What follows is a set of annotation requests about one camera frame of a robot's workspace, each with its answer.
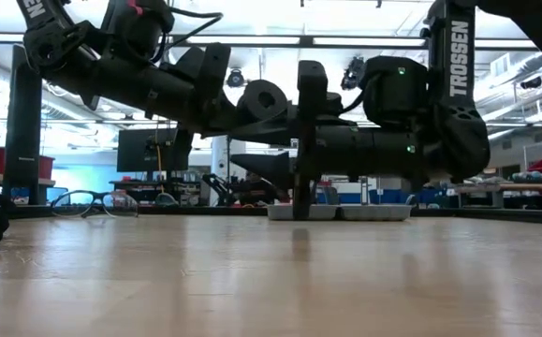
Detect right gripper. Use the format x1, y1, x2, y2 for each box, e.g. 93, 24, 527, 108
227, 59, 425, 222

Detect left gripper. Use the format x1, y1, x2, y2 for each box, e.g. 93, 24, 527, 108
146, 42, 253, 172

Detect person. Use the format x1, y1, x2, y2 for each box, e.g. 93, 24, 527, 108
238, 170, 279, 207

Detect black computer monitor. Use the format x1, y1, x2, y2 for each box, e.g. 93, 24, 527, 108
116, 126, 181, 173

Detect wooden top workbench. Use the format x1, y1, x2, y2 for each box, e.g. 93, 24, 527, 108
452, 182, 542, 211

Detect black overhead camera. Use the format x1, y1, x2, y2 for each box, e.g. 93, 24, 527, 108
226, 67, 246, 89

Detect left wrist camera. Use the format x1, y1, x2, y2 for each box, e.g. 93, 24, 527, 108
171, 45, 207, 81

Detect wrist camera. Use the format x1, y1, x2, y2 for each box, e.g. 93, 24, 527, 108
339, 55, 366, 92
171, 45, 207, 81

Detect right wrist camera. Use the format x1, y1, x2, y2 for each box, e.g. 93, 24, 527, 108
339, 55, 366, 92

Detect black overhead frame beam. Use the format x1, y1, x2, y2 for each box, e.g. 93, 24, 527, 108
0, 31, 541, 51

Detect black frame eyeglasses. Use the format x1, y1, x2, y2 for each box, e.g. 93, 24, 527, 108
50, 189, 139, 220

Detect black upright post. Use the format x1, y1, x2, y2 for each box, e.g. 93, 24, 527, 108
3, 45, 43, 207

